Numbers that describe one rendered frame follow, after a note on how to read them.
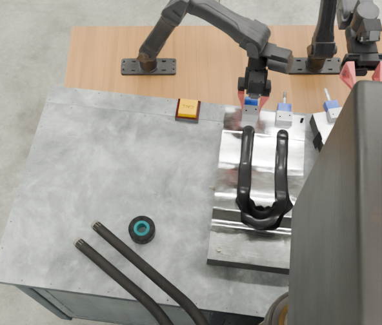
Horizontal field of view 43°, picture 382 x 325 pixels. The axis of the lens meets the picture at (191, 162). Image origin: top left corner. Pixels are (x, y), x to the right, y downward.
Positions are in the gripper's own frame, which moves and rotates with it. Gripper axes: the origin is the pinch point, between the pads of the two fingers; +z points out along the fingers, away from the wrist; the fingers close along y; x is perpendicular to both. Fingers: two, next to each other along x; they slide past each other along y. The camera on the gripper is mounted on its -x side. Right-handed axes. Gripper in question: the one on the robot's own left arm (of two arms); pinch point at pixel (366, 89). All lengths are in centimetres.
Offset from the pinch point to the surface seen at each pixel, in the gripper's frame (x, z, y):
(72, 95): 40, -25, -86
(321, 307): -75, 66, -38
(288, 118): 28.1, -8.1, -14.2
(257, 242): 33, 31, -26
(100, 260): 34, 35, -71
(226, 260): 33, 36, -35
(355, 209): -82, 62, -37
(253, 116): 27.7, -8.8, -25.4
